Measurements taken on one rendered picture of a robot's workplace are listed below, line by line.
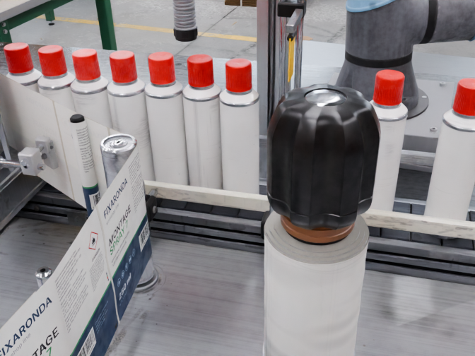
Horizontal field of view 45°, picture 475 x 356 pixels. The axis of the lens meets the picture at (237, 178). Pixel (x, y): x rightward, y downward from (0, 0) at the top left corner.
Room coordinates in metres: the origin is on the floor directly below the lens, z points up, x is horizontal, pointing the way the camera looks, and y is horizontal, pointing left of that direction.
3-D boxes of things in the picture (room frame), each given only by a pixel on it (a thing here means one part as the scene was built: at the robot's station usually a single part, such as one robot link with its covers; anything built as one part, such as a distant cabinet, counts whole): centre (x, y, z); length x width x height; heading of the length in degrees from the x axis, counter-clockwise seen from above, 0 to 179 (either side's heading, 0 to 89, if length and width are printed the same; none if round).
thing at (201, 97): (0.69, 0.04, 0.98); 0.05 x 0.05 x 0.20
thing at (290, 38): (0.67, -0.07, 1.09); 0.03 x 0.01 x 0.06; 165
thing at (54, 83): (0.74, 0.25, 0.98); 0.05 x 0.05 x 0.20
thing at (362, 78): (0.96, -0.26, 0.94); 0.15 x 0.15 x 0.10
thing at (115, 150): (0.51, 0.12, 0.97); 0.05 x 0.05 x 0.19
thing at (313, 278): (0.37, -0.06, 1.03); 0.09 x 0.09 x 0.30
